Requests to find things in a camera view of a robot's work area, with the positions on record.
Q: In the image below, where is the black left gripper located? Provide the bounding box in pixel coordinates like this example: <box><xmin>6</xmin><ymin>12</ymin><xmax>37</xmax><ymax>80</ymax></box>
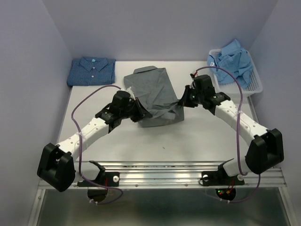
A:
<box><xmin>120</xmin><ymin>97</ymin><xmax>151</xmax><ymax>122</ymax></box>

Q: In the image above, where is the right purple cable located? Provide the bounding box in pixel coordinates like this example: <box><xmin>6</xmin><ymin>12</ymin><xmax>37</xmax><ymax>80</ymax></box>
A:
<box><xmin>190</xmin><ymin>66</ymin><xmax>261</xmax><ymax>203</ymax></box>

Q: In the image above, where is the blue checked folded shirt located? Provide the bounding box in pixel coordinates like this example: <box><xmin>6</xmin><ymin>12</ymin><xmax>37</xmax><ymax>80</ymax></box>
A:
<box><xmin>67</xmin><ymin>56</ymin><xmax>116</xmax><ymax>87</ymax></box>

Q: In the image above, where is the aluminium rail frame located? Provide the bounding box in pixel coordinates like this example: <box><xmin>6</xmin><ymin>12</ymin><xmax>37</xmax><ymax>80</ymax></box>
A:
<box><xmin>28</xmin><ymin>94</ymin><xmax>292</xmax><ymax>226</ymax></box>

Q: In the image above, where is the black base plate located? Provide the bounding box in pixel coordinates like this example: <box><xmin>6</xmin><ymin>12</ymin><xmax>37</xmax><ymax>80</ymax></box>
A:
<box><xmin>74</xmin><ymin>161</ymin><xmax>120</xmax><ymax>187</ymax></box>
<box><xmin>198</xmin><ymin>162</ymin><xmax>245</xmax><ymax>186</ymax></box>

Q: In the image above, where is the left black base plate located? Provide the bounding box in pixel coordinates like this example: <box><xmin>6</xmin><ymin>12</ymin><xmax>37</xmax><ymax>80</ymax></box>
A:
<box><xmin>74</xmin><ymin>161</ymin><xmax>120</xmax><ymax>187</ymax></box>

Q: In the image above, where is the light blue crumpled shirt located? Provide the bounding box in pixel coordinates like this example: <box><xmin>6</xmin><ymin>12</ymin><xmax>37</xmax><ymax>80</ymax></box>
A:
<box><xmin>207</xmin><ymin>39</ymin><xmax>253</xmax><ymax>89</ymax></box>

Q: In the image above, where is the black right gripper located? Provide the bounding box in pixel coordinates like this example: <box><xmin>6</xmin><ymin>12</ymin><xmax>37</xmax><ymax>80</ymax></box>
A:
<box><xmin>177</xmin><ymin>85</ymin><xmax>204</xmax><ymax>108</ymax></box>

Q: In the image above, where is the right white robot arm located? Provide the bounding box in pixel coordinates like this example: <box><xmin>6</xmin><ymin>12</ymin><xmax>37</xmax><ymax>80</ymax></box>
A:
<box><xmin>178</xmin><ymin>75</ymin><xmax>284</xmax><ymax>185</ymax></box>

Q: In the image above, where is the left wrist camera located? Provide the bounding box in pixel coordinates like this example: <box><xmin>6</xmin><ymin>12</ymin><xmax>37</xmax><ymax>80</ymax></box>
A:
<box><xmin>126</xmin><ymin>87</ymin><xmax>135</xmax><ymax>98</ymax></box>

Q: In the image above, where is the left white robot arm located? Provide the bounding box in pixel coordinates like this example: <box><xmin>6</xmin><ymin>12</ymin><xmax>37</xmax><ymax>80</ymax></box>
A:
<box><xmin>37</xmin><ymin>90</ymin><xmax>152</xmax><ymax>192</ymax></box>

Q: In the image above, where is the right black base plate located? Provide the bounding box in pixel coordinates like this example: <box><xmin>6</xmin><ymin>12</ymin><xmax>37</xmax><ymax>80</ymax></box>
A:
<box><xmin>198</xmin><ymin>162</ymin><xmax>245</xmax><ymax>186</ymax></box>

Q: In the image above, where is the grey long sleeve shirt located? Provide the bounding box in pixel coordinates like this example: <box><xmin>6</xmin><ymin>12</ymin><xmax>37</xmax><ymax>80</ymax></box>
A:
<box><xmin>124</xmin><ymin>66</ymin><xmax>184</xmax><ymax>128</ymax></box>

